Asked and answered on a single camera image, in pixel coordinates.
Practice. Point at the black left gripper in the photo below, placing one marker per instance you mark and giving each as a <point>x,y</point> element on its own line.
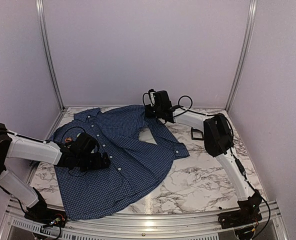
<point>98,164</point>

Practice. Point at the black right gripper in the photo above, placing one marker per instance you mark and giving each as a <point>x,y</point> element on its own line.
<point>149,112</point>

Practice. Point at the blue checked button shirt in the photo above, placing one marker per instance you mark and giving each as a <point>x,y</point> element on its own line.
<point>141,151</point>

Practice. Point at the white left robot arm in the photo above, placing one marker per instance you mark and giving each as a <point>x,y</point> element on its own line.
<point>16,146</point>

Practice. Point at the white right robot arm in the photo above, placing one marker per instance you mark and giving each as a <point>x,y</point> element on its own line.
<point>217,135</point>

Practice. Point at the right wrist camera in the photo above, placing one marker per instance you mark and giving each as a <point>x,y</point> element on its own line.
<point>151,93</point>

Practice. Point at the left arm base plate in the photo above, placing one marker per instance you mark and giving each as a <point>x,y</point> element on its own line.
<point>46,216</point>

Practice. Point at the aluminium front rail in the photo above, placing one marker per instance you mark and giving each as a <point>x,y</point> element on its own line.
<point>122,226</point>

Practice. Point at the right aluminium frame post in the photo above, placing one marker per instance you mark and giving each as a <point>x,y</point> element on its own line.
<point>248,33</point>

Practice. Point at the aluminium frame post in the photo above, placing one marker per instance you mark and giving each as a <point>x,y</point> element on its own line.
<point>47,51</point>
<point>248,33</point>

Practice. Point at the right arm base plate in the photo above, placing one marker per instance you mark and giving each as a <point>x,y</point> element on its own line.
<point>247,213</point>

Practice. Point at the left aluminium frame post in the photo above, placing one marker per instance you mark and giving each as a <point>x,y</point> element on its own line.
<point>47,51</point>

